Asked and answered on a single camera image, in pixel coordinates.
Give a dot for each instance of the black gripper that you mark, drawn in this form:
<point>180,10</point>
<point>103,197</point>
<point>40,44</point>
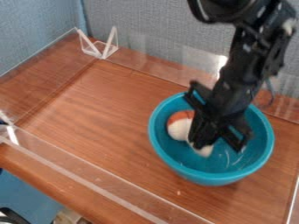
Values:
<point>219,115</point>

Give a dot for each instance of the plush mushroom toy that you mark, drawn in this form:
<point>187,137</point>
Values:
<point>179,126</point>

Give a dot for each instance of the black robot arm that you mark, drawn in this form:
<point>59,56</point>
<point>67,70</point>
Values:
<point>264,27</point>

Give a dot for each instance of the blue plastic bowl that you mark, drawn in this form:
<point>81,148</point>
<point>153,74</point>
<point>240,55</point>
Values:
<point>224,166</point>

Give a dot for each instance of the clear acrylic back barrier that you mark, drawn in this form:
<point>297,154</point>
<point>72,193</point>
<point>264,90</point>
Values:
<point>280,106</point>

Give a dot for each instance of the clear acrylic barrier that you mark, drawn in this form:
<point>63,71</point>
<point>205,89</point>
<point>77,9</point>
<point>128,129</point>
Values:
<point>77,172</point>
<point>21,47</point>
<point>280,106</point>

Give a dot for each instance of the clear acrylic front barrier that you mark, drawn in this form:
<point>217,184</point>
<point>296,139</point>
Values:
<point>77,172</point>

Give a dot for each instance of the clear acrylic left barrier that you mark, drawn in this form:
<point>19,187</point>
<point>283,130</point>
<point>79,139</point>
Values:
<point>21,47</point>

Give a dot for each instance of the clear acrylic corner bracket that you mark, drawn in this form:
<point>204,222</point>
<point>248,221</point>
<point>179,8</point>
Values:
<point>99,49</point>

